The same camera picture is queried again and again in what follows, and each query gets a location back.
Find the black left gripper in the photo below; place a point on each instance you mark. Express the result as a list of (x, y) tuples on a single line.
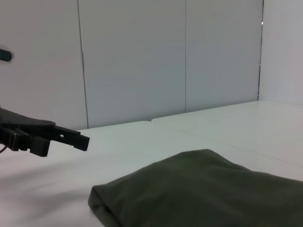
[(19, 130)]

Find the dark green t-shirt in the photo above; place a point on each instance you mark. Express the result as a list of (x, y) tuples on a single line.
[(201, 194)]

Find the white partition board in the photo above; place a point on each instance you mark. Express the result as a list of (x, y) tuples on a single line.
[(135, 63), (42, 71), (284, 52), (222, 54)]

